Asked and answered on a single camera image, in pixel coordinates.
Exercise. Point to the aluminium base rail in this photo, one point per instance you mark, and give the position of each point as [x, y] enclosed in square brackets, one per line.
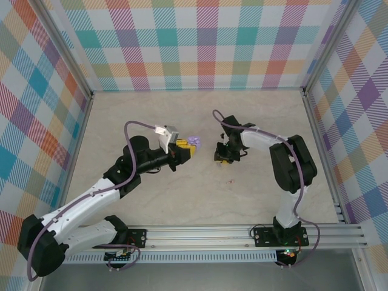
[197, 236]

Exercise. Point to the aluminium frame post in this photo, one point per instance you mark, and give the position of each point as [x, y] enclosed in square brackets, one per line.
[329, 45]
[34, 285]
[71, 57]
[365, 269]

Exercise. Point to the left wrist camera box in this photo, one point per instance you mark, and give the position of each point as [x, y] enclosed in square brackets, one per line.
[165, 136]

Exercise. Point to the purple earbud charging case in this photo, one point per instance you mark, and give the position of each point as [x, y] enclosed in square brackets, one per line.
[194, 141]

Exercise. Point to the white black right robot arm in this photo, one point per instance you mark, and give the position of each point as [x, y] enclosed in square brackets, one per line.
[297, 163]

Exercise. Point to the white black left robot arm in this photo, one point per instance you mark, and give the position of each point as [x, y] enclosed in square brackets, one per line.
[85, 200]

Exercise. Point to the grey metal sheet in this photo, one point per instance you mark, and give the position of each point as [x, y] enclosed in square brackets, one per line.
[197, 277]

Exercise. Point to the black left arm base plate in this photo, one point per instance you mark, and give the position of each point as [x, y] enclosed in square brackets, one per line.
[138, 238]

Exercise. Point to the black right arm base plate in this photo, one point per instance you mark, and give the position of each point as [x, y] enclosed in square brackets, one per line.
[263, 236]

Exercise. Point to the aluminium frame side rail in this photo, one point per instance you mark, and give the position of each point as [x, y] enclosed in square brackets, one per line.
[77, 151]
[323, 151]

